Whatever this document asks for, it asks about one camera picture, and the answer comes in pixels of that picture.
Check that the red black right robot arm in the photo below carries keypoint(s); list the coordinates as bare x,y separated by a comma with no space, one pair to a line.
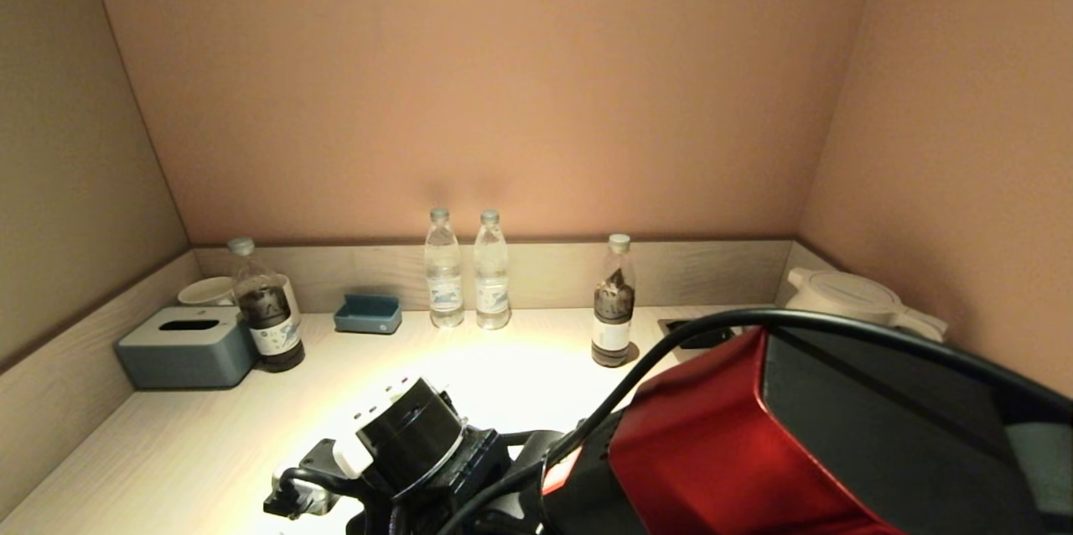
712,434

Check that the clear water bottle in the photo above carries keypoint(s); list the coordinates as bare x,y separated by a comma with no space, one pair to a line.
491,283
443,283

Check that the slim dark drink bottle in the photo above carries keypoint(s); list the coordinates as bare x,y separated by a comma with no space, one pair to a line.
612,317

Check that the small blue tray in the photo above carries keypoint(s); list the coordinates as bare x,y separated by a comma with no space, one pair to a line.
367,317

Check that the recessed desk power socket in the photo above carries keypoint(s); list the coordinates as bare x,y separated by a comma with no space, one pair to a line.
708,340

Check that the wide dark drink bottle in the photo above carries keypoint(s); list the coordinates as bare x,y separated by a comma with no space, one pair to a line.
268,325

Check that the white electric kettle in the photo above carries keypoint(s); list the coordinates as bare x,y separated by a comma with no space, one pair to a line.
847,296

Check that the white ceramic cup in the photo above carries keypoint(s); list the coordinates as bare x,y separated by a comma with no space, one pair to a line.
205,292

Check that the grey-blue tissue box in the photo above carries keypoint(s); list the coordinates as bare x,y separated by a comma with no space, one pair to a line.
184,355

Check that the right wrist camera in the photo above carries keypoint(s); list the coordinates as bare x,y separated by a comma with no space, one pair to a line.
298,485

